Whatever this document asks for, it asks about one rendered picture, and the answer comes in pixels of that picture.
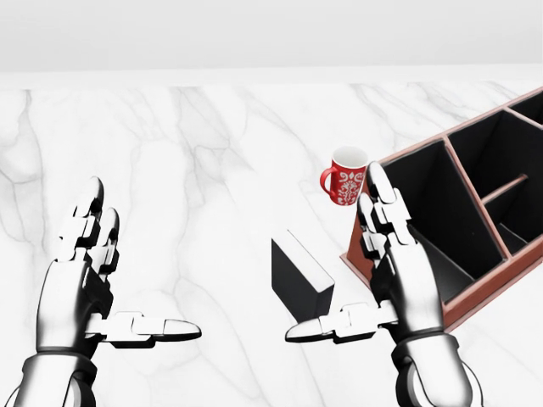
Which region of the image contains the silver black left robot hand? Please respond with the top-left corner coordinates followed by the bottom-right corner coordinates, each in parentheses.
top-left (35, 176), bottom-right (203, 354)

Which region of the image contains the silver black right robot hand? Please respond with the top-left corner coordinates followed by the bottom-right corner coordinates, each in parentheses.
top-left (284, 160), bottom-right (445, 345)

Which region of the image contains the red patterned mug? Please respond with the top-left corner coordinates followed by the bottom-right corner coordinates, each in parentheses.
top-left (319, 146), bottom-right (370, 207)

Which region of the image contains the red-brown desk caddy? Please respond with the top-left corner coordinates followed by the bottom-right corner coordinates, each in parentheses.
top-left (339, 86), bottom-right (543, 332)

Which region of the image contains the black book with white pages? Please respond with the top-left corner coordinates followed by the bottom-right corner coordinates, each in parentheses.
top-left (271, 229), bottom-right (336, 324)

